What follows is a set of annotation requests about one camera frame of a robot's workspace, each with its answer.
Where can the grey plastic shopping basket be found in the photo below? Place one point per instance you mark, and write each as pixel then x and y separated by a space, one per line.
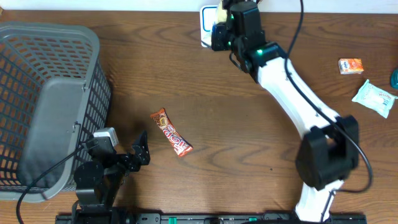
pixel 54 95

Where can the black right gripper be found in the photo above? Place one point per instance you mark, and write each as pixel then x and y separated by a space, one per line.
pixel 217 41

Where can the light blue wet wipes pack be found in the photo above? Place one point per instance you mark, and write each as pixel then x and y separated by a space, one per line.
pixel 375 98

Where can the blue mouthwash bottle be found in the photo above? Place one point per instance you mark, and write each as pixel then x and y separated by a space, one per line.
pixel 394 79

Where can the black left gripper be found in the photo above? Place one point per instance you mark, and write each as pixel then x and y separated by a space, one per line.
pixel 140 154

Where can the yellow red snack bag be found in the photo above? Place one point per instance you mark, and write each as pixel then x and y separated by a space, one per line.
pixel 221 13

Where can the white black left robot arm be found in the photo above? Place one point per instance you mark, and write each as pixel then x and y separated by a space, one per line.
pixel 98 181

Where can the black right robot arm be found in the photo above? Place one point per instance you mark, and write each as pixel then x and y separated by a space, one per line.
pixel 328 149

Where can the orange white small box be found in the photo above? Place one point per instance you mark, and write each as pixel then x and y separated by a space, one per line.
pixel 349 66

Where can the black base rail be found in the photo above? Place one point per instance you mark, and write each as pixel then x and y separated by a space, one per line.
pixel 155 218

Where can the white barcode scanner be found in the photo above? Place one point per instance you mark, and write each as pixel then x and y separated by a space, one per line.
pixel 207 19

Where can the red brown candy bar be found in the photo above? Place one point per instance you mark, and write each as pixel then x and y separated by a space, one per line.
pixel 179 144

